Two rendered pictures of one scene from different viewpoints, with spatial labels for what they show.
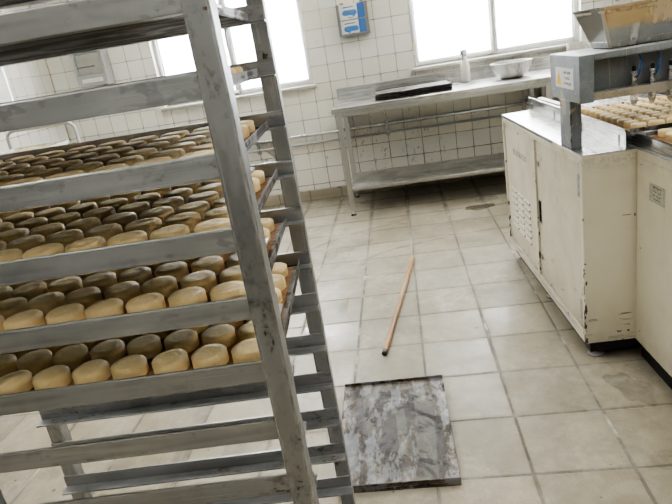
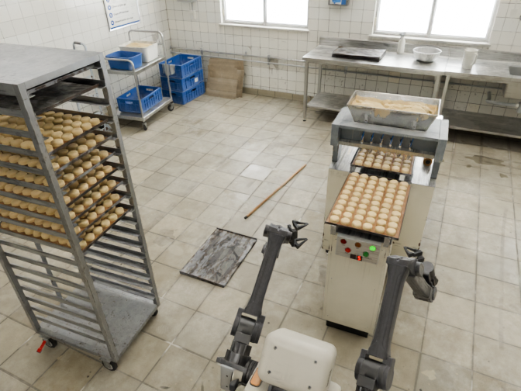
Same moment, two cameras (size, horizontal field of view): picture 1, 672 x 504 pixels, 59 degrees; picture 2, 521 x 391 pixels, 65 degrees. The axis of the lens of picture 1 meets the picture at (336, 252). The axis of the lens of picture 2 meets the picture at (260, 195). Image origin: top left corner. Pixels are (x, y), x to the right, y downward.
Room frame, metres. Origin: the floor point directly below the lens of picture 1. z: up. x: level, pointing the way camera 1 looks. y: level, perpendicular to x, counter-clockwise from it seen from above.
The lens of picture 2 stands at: (-0.50, -1.22, 2.29)
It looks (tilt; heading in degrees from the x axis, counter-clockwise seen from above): 34 degrees down; 18
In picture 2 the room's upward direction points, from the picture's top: 1 degrees counter-clockwise
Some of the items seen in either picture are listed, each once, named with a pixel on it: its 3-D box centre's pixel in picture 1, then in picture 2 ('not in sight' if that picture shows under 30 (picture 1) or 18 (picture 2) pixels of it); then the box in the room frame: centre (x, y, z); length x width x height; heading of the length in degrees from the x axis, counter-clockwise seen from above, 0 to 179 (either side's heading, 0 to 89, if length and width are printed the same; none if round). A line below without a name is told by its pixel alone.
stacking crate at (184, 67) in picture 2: not in sight; (181, 66); (5.21, 1.86, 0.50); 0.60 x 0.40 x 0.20; 174
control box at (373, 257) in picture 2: not in sight; (357, 248); (1.31, -1.20, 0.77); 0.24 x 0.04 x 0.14; 85
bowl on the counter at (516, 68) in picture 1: (511, 69); (426, 55); (4.90, -1.63, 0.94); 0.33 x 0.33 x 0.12
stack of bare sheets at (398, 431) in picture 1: (395, 427); (219, 254); (1.82, -0.11, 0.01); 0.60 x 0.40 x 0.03; 173
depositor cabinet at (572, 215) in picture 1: (613, 207); (384, 183); (2.65, -1.33, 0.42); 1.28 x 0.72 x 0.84; 175
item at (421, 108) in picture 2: not in sight; (393, 108); (2.18, -1.29, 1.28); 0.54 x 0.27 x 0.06; 85
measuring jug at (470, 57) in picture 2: (578, 55); (469, 59); (4.69, -2.08, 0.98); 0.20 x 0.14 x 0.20; 32
